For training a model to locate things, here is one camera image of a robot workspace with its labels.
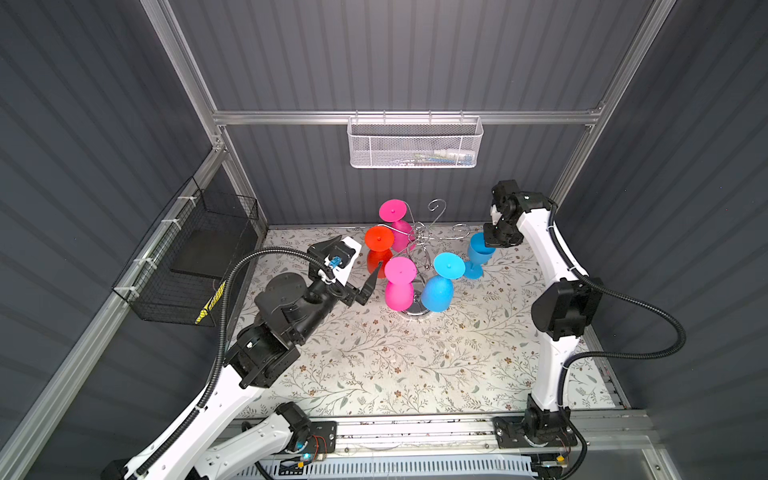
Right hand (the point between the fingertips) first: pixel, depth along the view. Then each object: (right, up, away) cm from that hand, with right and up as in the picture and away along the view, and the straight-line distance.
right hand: (498, 243), depth 91 cm
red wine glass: (-36, 0, -17) cm, 40 cm away
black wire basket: (-84, -8, -18) cm, 87 cm away
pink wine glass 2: (-31, -12, -15) cm, 36 cm away
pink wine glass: (-32, +8, -12) cm, 35 cm away
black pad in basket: (-79, -3, -16) cm, 80 cm away
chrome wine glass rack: (-25, +1, -16) cm, 30 cm away
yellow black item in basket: (-74, -14, -22) cm, 79 cm away
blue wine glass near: (-21, -13, -18) cm, 31 cm away
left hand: (-40, -2, -32) cm, 51 cm away
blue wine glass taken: (-6, -4, -2) cm, 8 cm away
